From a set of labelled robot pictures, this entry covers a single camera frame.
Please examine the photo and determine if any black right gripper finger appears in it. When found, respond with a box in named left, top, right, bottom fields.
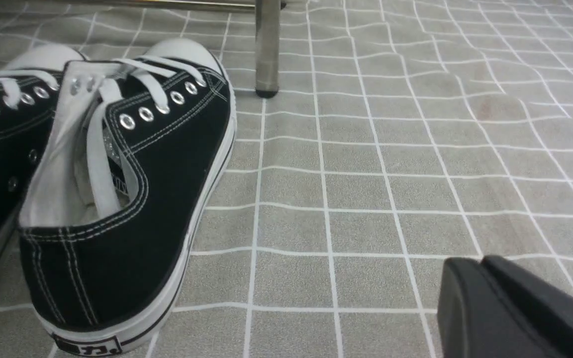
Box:
left=437, top=255, right=573, bottom=358

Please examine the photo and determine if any metal shoe rack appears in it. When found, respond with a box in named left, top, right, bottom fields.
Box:
left=87, top=0, right=285, bottom=99

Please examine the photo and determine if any grey checkered floor cloth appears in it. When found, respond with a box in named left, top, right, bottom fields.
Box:
left=0, top=0, right=573, bottom=358

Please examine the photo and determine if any black white canvas shoe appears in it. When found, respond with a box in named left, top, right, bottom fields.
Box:
left=0, top=44, right=86, bottom=263
left=18, top=38, right=237, bottom=358

